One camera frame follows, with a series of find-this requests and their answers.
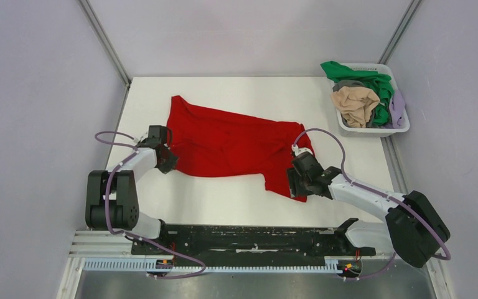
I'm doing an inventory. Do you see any red t shirt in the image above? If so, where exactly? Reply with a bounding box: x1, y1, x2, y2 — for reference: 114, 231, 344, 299
167, 95, 312, 197

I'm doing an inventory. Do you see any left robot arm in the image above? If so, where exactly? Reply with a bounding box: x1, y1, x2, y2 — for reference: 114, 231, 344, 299
85, 125, 178, 254

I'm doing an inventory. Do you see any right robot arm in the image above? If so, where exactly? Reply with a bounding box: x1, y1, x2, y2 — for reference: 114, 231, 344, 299
287, 151, 451, 268

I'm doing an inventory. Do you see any beige t shirt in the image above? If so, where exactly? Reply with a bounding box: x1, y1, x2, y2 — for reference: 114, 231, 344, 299
330, 86, 380, 128

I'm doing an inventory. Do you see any grey t shirt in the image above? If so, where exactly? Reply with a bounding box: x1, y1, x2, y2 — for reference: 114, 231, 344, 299
332, 80, 365, 92

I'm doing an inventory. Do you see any lilac t shirt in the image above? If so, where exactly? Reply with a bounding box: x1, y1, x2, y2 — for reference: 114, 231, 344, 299
388, 90, 406, 129

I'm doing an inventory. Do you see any green t shirt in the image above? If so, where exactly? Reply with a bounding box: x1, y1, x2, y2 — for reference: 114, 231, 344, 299
321, 61, 395, 128

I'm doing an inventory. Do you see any white plastic basket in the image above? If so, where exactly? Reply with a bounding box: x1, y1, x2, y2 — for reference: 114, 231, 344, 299
326, 62, 410, 138

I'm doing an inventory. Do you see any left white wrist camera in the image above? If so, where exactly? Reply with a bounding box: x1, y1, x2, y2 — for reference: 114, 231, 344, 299
133, 133, 148, 145

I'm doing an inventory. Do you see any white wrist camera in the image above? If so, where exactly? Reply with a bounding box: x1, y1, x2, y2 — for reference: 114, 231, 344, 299
133, 133, 148, 145
291, 144, 311, 157

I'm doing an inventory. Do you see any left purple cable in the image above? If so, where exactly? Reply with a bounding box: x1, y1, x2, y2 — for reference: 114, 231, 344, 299
95, 131, 207, 280

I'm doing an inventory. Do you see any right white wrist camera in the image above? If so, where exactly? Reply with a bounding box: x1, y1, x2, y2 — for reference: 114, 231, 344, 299
291, 144, 311, 157

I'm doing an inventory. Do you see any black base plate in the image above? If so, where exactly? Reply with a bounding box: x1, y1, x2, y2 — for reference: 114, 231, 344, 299
131, 224, 376, 268

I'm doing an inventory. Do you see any aluminium frame rail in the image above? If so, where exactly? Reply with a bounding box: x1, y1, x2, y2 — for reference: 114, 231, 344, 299
69, 230, 132, 258

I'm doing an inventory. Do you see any white slotted cable duct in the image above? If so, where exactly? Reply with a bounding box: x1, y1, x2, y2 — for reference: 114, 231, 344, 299
83, 258, 344, 274

